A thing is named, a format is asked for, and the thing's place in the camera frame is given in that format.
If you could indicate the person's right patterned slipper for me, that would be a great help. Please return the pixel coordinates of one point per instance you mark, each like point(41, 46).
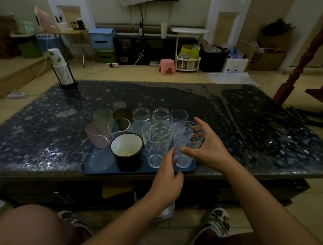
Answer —
point(217, 220)

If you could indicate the brown paper bag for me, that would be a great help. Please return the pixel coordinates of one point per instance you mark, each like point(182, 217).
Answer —
point(276, 35)

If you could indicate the blue plastic tray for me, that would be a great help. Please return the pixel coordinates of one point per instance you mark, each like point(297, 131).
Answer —
point(141, 171)

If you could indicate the blue storage bin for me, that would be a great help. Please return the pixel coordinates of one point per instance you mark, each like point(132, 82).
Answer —
point(101, 39)

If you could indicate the person's left fingers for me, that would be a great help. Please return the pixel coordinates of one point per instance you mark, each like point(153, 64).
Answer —
point(169, 157)

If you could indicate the black storage bin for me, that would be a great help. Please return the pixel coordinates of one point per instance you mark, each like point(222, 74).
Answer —
point(213, 60)

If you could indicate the pink plastic bag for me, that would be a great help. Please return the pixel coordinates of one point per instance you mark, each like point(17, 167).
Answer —
point(42, 19)

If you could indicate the black tv stand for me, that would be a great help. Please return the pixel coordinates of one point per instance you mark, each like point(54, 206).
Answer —
point(154, 50)

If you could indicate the pink translucent plastic cup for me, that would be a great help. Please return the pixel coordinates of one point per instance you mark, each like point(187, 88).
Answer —
point(97, 131)

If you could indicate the pink plastic stool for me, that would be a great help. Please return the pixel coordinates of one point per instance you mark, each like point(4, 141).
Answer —
point(167, 66)

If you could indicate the tall white cup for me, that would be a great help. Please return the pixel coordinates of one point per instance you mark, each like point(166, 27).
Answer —
point(164, 30)

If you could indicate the person's right forearm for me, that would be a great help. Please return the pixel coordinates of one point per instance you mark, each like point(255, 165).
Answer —
point(260, 202)

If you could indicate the green translucent plastic cup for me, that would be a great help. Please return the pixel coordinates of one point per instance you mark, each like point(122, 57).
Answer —
point(103, 115)

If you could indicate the person's left forearm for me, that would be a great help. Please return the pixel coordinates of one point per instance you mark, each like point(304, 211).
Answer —
point(126, 222)

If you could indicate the person's left patterned slipper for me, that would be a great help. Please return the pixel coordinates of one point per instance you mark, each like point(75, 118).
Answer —
point(73, 222)

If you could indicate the yellow box under table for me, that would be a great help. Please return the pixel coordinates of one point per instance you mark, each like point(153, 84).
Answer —
point(117, 190)

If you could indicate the light green basket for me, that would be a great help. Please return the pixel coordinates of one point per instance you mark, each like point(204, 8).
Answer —
point(26, 27)

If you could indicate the small folding table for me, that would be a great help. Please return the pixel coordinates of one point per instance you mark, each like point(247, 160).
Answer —
point(72, 32)

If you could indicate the dark green bin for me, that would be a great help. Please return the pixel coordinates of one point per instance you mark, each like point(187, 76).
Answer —
point(29, 46)

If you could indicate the white power strip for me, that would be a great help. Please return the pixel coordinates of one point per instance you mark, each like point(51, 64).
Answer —
point(112, 65)
point(16, 95)

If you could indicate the clear glass jar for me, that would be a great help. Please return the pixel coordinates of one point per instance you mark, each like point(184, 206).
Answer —
point(140, 116)
point(161, 114)

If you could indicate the person's right thumb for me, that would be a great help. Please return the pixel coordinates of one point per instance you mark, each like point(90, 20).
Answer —
point(190, 151)

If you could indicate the wooden stair post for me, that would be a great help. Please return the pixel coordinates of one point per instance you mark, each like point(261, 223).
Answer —
point(290, 83)

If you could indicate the person's left hand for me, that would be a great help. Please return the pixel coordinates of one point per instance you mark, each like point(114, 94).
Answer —
point(165, 181)

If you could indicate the black cup holder stand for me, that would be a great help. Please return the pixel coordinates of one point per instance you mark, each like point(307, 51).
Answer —
point(68, 85)

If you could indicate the brown cardboard box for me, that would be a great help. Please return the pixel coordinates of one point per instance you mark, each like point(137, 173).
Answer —
point(268, 60)

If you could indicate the plain clear glass tumbler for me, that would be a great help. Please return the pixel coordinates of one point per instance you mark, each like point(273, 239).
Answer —
point(178, 116)

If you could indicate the white object under table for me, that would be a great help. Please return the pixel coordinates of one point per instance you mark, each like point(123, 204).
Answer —
point(166, 213)

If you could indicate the clear printed glass tumbler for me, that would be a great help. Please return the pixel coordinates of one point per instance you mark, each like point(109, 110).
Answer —
point(156, 141)
point(185, 131)

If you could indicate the white storage box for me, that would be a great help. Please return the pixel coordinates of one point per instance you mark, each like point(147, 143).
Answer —
point(234, 65)

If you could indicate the black chair base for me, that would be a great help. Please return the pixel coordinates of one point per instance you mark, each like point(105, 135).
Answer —
point(302, 116)

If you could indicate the black desk rack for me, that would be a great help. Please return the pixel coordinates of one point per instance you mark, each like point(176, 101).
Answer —
point(78, 25)

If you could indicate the person's left leg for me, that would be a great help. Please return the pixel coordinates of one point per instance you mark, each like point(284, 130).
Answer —
point(30, 226)

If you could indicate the yellow bag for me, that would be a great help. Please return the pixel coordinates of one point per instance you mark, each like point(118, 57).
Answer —
point(188, 51)

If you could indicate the blue laundry basket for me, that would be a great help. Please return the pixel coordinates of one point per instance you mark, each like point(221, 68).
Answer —
point(46, 41)

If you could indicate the green storage bin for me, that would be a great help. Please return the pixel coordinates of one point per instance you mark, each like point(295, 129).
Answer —
point(105, 56)

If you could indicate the stack of white paper cups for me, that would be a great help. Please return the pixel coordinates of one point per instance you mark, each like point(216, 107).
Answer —
point(60, 68)

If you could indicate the white round side table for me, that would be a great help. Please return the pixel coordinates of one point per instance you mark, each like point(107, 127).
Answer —
point(189, 30)

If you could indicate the clear plastic sheet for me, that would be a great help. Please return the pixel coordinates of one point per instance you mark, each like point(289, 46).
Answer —
point(232, 78)

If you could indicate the black enamel mug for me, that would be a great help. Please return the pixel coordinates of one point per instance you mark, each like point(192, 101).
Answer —
point(127, 159)

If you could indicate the person's patterned slipper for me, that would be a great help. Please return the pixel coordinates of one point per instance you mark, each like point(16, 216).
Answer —
point(217, 220)
point(73, 222)

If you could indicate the white pen holder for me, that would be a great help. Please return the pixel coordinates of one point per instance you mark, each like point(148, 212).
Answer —
point(61, 25)

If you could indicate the dark olive cup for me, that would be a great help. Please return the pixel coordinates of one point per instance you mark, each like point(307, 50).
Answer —
point(123, 113)

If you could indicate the person's right hand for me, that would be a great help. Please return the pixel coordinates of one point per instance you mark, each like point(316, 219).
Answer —
point(214, 151)

